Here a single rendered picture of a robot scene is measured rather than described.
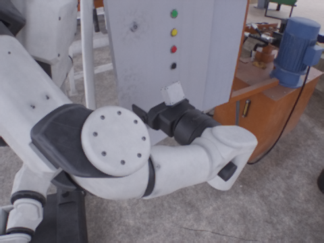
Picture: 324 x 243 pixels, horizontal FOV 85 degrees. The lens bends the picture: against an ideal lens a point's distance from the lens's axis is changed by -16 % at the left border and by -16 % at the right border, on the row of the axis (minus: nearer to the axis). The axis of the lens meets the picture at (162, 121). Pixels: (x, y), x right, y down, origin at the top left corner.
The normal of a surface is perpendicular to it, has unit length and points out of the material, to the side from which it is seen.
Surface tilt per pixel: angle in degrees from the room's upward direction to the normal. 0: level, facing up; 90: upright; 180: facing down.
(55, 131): 38
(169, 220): 0
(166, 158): 29
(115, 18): 90
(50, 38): 94
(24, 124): 49
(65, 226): 0
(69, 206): 0
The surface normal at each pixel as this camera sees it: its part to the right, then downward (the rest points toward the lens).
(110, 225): -0.01, -0.75
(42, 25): 0.80, 0.44
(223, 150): -0.21, -0.36
